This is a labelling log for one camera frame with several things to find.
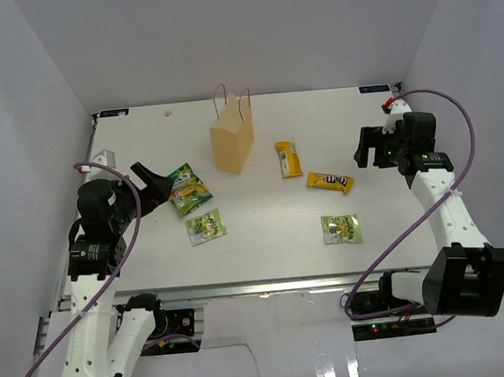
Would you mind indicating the left green Himalaya sachet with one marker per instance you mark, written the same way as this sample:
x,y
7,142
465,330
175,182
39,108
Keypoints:
x,y
206,227

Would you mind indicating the green himalaya sachet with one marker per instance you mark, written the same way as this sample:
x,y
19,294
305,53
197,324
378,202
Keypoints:
x,y
206,227
341,229

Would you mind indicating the right blue corner label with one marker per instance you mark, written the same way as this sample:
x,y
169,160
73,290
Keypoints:
x,y
374,88

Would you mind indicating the blue corner label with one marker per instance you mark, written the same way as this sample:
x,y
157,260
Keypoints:
x,y
113,113
374,88

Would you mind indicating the green yellow snack bag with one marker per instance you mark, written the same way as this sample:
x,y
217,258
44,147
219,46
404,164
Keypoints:
x,y
188,191

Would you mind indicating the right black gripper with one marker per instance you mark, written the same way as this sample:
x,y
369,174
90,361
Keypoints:
x,y
373,137

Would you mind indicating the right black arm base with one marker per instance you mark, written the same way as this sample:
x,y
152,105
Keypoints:
x,y
404,323

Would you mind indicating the right green Himalaya sachet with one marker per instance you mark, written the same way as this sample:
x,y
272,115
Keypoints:
x,y
341,229

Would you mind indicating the left blue corner label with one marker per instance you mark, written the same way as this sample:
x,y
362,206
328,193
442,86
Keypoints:
x,y
113,113

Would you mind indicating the aluminium table front rail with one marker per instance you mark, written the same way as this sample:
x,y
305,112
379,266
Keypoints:
x,y
172,296

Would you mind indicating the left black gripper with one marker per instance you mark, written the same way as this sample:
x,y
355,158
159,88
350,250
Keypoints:
x,y
159,186

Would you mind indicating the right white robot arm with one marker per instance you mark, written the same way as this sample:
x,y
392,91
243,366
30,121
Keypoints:
x,y
467,276

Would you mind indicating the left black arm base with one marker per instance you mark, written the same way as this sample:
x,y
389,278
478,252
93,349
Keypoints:
x,y
180,321

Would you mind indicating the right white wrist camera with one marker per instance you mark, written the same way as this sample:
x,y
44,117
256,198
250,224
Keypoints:
x,y
394,110

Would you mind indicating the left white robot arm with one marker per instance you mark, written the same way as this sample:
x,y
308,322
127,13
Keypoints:
x,y
97,252

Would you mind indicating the yellow M&M candy pack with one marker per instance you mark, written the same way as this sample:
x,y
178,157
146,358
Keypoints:
x,y
330,182

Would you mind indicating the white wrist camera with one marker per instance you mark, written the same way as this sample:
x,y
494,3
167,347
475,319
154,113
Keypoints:
x,y
104,157
394,110

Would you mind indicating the yellow wrapped snack bar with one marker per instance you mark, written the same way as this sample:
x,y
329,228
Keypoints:
x,y
289,159

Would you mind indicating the brown paper bag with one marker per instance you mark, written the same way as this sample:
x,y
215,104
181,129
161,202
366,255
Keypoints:
x,y
232,133

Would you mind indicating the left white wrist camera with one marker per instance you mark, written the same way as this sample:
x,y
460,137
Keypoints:
x,y
104,157

